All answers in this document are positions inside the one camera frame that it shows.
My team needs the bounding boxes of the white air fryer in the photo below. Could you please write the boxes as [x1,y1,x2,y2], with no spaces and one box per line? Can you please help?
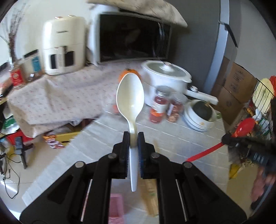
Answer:
[42,15,86,76]

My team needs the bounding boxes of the grey refrigerator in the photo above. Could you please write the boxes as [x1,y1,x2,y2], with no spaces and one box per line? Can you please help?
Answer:
[166,0,242,95]

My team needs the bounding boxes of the dried fruit jar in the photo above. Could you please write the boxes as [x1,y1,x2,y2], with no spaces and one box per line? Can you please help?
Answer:
[166,93,187,123]

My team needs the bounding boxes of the red spice jar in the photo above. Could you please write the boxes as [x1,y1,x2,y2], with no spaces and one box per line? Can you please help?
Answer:
[149,85,171,123]

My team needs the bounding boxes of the dry branches in vase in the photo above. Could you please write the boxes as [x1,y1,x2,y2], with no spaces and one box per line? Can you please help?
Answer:
[1,1,26,63]

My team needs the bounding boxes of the floral cushion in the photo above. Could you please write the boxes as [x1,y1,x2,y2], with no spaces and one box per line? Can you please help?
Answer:
[87,0,188,28]

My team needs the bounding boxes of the grey checked tablecloth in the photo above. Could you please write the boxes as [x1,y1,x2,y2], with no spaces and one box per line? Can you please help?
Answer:
[20,107,230,223]

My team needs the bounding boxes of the dark green squash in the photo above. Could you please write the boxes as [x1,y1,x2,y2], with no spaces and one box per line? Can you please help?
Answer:
[192,101,212,120]

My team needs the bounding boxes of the white stacked bowls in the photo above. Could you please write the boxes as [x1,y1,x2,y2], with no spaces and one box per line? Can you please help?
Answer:
[183,99,217,132]

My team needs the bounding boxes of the red label jar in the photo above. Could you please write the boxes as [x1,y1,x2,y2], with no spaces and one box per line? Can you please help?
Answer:
[10,64,25,88]

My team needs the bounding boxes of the floral cabinet cloth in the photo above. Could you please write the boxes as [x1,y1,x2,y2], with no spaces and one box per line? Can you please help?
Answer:
[7,61,142,138]

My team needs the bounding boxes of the black wire rack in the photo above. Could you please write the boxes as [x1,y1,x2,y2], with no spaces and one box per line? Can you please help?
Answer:
[228,77,276,151]

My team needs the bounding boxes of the cardboard boxes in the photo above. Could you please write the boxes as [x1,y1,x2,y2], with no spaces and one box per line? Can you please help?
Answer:
[211,57,257,125]

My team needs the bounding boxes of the black microwave oven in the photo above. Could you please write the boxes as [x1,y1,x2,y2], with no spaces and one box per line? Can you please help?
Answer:
[87,4,172,65]

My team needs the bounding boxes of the white plastic spoon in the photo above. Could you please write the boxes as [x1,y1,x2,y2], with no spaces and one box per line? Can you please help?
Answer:
[116,73,144,192]

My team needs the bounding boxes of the person right hand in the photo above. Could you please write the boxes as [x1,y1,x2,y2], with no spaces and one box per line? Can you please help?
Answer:
[250,167,275,210]

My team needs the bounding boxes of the printed bamboo chopstick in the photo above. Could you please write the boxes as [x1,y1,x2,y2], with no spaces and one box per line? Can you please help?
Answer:
[142,179,159,217]

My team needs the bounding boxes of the blue label jar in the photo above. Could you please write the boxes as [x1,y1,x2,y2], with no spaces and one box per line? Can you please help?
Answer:
[22,49,43,82]

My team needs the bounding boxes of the orange mandarin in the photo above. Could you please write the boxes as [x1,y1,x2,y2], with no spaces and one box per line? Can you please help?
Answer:
[118,68,143,84]

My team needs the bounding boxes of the white electric pot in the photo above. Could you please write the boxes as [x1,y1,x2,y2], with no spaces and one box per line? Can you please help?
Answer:
[139,60,218,106]

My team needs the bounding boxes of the pink lattice utensil holder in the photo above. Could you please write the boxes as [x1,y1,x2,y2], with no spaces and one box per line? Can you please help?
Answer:
[108,194,125,223]

